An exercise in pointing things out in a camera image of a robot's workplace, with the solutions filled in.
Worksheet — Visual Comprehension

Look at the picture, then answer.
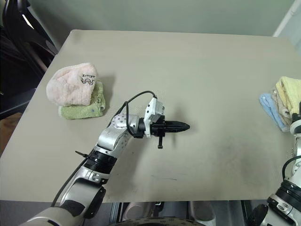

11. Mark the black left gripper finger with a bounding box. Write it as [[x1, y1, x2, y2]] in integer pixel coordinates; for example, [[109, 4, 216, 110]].
[[165, 120, 190, 128], [165, 126, 191, 133]]

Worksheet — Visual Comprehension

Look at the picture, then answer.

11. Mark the black office chair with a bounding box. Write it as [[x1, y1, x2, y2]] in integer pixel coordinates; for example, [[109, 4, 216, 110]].
[[0, 0, 60, 121]]

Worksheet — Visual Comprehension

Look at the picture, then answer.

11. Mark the grey rounded shape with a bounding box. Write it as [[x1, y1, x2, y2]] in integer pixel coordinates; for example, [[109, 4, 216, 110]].
[[190, 201, 215, 221], [125, 202, 154, 221]]

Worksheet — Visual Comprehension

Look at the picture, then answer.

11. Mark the yellow terry towel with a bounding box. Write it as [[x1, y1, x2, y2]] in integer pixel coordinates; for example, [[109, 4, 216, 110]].
[[275, 76, 301, 115]]

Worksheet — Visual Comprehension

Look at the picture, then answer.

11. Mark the green terry towel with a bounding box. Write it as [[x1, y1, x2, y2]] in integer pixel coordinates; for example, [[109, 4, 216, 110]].
[[58, 81, 107, 121]]

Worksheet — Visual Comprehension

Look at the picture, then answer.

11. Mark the beige terry towel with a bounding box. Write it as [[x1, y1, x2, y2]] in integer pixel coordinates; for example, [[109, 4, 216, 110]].
[[270, 86, 293, 124]]

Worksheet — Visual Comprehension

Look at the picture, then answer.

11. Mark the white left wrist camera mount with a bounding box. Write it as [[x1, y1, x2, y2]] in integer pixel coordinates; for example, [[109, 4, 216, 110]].
[[142, 97, 166, 138]]

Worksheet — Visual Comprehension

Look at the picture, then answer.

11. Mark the blue terry towel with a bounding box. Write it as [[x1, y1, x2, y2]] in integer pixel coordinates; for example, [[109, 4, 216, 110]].
[[259, 93, 291, 133]]

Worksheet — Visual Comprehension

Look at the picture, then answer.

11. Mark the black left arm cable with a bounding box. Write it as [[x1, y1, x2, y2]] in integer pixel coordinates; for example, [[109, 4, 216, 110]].
[[51, 90, 158, 208]]

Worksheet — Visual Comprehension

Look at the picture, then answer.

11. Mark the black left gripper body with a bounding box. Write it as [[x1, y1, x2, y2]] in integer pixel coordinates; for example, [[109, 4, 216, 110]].
[[150, 115, 169, 150]]

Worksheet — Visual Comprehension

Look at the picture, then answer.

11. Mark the pink embroidered towel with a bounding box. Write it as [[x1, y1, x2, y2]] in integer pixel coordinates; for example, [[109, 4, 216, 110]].
[[46, 62, 99, 106]]

